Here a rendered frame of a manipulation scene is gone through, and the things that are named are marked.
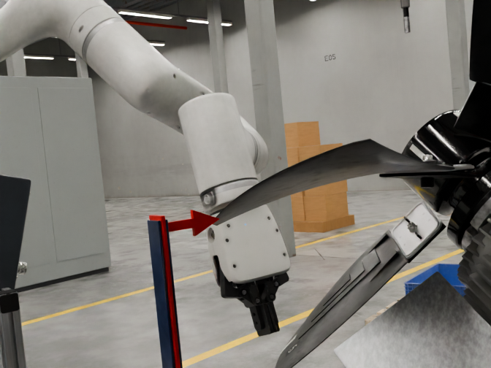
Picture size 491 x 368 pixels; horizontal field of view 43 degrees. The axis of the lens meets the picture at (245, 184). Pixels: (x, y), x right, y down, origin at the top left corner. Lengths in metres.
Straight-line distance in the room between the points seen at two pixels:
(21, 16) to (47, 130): 6.05
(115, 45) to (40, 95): 6.15
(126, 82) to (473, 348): 0.58
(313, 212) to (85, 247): 3.41
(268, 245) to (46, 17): 0.49
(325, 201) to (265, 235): 8.04
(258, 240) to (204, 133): 0.16
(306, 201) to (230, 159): 8.24
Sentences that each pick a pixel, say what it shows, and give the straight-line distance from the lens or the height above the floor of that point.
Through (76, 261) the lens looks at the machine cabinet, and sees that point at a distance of 7.23.
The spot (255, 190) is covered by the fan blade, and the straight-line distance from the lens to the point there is 0.59.
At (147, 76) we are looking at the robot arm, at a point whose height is 1.36.
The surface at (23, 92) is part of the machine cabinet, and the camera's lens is 7.01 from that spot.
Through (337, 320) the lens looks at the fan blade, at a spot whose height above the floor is 1.02.
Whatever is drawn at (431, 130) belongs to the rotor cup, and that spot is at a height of 1.24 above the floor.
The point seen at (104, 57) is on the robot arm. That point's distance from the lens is 0.96.
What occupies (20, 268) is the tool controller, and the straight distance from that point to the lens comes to 1.14.
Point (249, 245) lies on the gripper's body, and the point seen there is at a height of 1.12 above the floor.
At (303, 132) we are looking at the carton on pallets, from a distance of 9.19.
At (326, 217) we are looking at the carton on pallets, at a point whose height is 0.20.
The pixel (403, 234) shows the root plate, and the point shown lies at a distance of 0.86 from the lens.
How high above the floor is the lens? 1.24
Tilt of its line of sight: 3 degrees down
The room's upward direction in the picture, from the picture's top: 5 degrees counter-clockwise
